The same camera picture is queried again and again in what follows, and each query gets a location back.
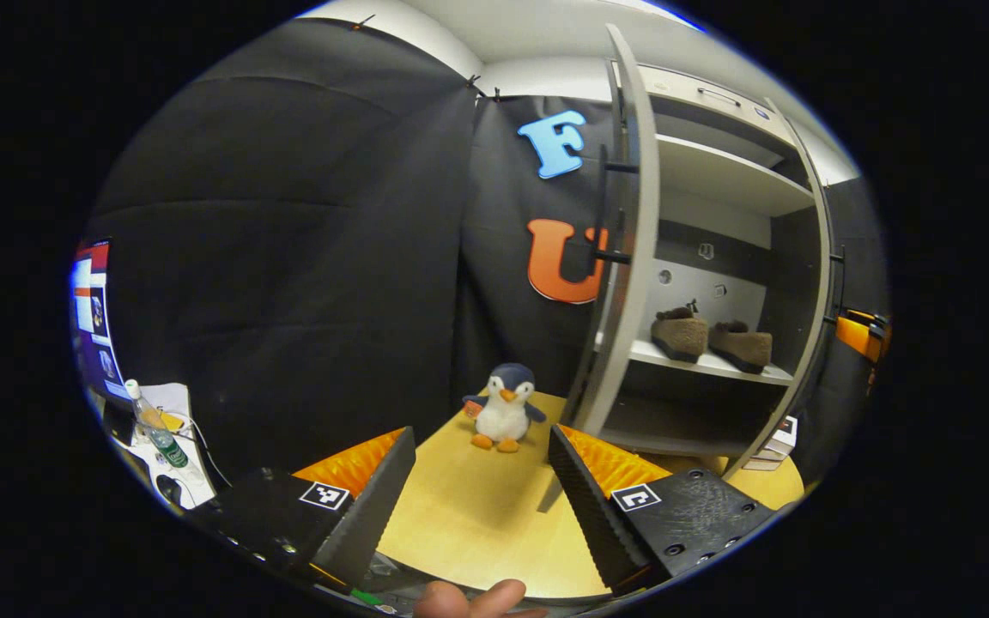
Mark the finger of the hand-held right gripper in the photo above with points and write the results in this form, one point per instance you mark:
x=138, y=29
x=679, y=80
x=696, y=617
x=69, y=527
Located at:
x=855, y=336

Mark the clear plastic bottle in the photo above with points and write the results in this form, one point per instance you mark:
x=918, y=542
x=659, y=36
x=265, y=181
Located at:
x=164, y=442

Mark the white side desk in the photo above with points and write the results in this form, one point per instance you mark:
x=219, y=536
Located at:
x=172, y=399

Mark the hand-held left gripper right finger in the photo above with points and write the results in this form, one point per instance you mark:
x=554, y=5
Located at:
x=589, y=506

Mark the white cabinet door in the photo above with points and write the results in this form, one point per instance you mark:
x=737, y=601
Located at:
x=615, y=343
x=822, y=257

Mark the black backdrop cloth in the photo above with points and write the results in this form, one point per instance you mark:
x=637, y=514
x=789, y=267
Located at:
x=288, y=257

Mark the computer monitor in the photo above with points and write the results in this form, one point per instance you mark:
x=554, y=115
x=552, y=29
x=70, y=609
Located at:
x=95, y=318

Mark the white cabinet drawer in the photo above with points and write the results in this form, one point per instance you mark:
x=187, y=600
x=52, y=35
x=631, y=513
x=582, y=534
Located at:
x=683, y=90

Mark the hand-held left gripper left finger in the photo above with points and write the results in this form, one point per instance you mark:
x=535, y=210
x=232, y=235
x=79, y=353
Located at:
x=370, y=511

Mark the black computer mouse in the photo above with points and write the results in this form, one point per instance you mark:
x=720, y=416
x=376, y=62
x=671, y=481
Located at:
x=170, y=491

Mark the plush penguin toy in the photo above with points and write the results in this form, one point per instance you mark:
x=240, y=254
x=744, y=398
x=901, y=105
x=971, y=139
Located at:
x=503, y=416

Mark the small white box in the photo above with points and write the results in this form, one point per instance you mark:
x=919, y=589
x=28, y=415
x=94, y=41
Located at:
x=778, y=442

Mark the white shoe cabinet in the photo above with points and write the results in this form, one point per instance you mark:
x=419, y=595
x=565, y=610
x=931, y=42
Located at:
x=718, y=172

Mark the small green object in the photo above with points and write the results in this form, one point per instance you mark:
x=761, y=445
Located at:
x=366, y=596

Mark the brown fuzzy shoe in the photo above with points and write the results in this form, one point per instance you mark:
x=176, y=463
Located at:
x=682, y=339
x=743, y=348

